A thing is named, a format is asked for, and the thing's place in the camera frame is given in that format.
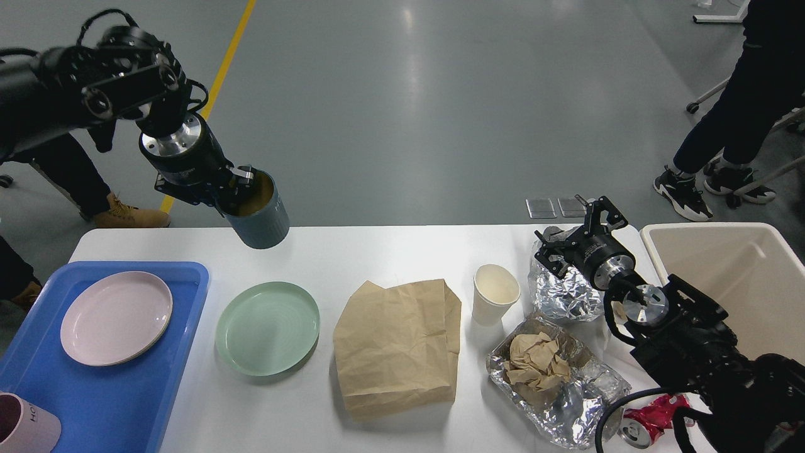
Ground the person in black sneakers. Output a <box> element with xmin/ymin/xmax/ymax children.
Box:
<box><xmin>652</xmin><ymin>0</ymin><xmax>805</xmax><ymax>222</ymax></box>

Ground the brown paper bag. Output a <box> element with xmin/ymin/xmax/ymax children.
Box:
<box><xmin>333</xmin><ymin>279</ymin><xmax>461</xmax><ymax>422</ymax></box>

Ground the beige plastic bin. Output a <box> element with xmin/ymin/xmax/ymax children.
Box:
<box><xmin>641</xmin><ymin>223</ymin><xmax>804</xmax><ymax>363</ymax></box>

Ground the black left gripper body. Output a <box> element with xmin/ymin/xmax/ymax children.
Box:
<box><xmin>139</xmin><ymin>113</ymin><xmax>233</xmax><ymax>207</ymax></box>

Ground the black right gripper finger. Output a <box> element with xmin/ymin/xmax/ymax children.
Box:
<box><xmin>534</xmin><ymin>226</ymin><xmax>582</xmax><ymax>280</ymax></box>
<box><xmin>577</xmin><ymin>195</ymin><xmax>629</xmax><ymax>238</ymax></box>

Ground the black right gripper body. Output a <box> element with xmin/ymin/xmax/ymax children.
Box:
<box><xmin>570</xmin><ymin>235</ymin><xmax>636</xmax><ymax>291</ymax></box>

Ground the dark teal mug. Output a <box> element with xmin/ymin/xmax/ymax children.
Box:
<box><xmin>225</xmin><ymin>167</ymin><xmax>290</xmax><ymax>249</ymax></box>

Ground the clear floor plate right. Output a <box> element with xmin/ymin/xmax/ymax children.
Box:
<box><xmin>557</xmin><ymin>197</ymin><xmax>587</xmax><ymax>218</ymax></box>

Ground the crumpled brown paper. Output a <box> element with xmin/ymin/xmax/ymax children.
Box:
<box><xmin>503</xmin><ymin>332</ymin><xmax>572</xmax><ymax>408</ymax></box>

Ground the green plate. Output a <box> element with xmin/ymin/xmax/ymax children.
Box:
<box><xmin>215</xmin><ymin>281</ymin><xmax>320</xmax><ymax>378</ymax></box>

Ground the pink mug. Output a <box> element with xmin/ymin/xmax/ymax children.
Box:
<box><xmin>1</xmin><ymin>393</ymin><xmax>62</xmax><ymax>452</ymax></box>

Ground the blue plastic tray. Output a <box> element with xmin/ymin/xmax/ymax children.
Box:
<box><xmin>1</xmin><ymin>261</ymin><xmax>209</xmax><ymax>452</ymax></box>

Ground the aluminium foil tray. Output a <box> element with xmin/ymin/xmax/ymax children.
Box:
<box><xmin>486</xmin><ymin>315</ymin><xmax>631</xmax><ymax>450</ymax></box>

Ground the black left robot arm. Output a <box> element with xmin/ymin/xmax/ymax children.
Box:
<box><xmin>1</xmin><ymin>9</ymin><xmax>258</xmax><ymax>216</ymax></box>

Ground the pink plate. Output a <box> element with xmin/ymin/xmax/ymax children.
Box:
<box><xmin>60</xmin><ymin>271</ymin><xmax>174</xmax><ymax>367</ymax></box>

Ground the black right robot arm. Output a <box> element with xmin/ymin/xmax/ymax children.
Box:
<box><xmin>535</xmin><ymin>197</ymin><xmax>804</xmax><ymax>452</ymax></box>

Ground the crushed red can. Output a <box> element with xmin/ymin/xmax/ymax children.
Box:
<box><xmin>618</xmin><ymin>394</ymin><xmax>691</xmax><ymax>449</ymax></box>

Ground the person in tan boots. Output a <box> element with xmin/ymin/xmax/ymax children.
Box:
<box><xmin>1</xmin><ymin>134</ymin><xmax>172</xmax><ymax>313</ymax></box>

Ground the white paper cup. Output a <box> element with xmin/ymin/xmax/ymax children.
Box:
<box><xmin>472</xmin><ymin>264</ymin><xmax>521</xmax><ymax>326</ymax></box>

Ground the crumpled foil ball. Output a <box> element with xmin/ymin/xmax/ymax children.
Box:
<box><xmin>527</xmin><ymin>240</ymin><xmax>604</xmax><ymax>323</ymax></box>

